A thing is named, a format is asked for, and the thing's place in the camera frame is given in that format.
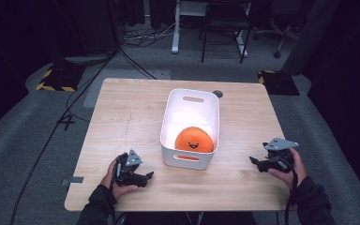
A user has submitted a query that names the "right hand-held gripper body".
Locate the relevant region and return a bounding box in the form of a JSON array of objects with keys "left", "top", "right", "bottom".
[{"left": 262, "top": 137, "right": 300, "bottom": 173}]

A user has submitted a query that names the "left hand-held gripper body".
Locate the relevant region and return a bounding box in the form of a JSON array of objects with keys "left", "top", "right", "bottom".
[{"left": 114, "top": 148, "right": 147, "bottom": 188}]

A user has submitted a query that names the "orange round plush toy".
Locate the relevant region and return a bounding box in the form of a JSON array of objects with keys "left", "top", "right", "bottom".
[{"left": 173, "top": 126, "right": 216, "bottom": 162}]

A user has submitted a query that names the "white plastic bin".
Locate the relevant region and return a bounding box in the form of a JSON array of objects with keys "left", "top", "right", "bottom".
[{"left": 159, "top": 87, "right": 220, "bottom": 172}]

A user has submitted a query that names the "person's left hand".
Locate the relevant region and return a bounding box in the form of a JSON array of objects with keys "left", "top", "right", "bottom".
[{"left": 100, "top": 158, "right": 139, "bottom": 201}]

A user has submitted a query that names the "person's right hand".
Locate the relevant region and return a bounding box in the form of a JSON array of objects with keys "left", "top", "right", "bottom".
[{"left": 266, "top": 147, "right": 308, "bottom": 190}]

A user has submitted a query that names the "grey tape strip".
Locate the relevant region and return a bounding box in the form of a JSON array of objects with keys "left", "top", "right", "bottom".
[{"left": 61, "top": 175, "right": 85, "bottom": 188}]

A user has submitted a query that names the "white desk leg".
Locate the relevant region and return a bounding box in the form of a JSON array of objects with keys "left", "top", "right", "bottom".
[
  {"left": 235, "top": 29, "right": 249, "bottom": 58},
  {"left": 171, "top": 0, "right": 183, "bottom": 55}
]

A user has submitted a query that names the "office swivel chair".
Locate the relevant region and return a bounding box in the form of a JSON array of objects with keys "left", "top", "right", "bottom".
[{"left": 251, "top": 15, "right": 298, "bottom": 60}]

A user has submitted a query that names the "grey stand base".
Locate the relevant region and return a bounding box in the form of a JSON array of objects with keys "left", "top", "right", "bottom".
[{"left": 63, "top": 52, "right": 117, "bottom": 67}]

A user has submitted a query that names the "grey curtain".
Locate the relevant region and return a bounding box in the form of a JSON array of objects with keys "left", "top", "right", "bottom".
[{"left": 281, "top": 0, "right": 340, "bottom": 76}]

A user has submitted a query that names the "black metal chair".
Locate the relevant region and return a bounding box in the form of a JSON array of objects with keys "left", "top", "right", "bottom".
[{"left": 198, "top": 0, "right": 253, "bottom": 65}]

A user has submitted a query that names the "right hand-held gripper cable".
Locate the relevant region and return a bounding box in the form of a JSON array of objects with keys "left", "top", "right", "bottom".
[{"left": 283, "top": 162, "right": 300, "bottom": 225}]

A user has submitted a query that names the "black yellow striped base plate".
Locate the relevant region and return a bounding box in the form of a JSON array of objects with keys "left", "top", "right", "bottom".
[
  {"left": 36, "top": 61, "right": 87, "bottom": 93},
  {"left": 257, "top": 69, "right": 301, "bottom": 97}
]

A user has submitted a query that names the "long black floor cable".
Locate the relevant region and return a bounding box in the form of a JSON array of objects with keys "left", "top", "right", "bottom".
[{"left": 9, "top": 46, "right": 121, "bottom": 225}]

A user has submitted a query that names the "bundle of floor cables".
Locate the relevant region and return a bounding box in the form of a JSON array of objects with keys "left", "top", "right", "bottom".
[{"left": 121, "top": 20, "right": 176, "bottom": 49}]

